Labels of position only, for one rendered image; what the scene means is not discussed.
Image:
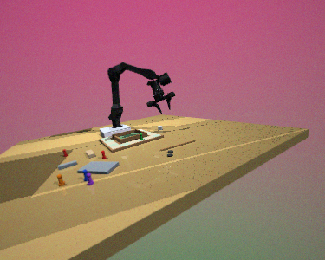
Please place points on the purple pawn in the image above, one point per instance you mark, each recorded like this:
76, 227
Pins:
90, 181

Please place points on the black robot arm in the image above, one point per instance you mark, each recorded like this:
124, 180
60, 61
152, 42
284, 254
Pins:
114, 76

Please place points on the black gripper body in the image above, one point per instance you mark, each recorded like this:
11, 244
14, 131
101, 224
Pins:
169, 95

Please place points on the orange pawn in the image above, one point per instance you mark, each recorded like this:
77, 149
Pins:
61, 182

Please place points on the beige flat rectangular block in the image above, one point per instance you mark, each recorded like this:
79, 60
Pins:
90, 153

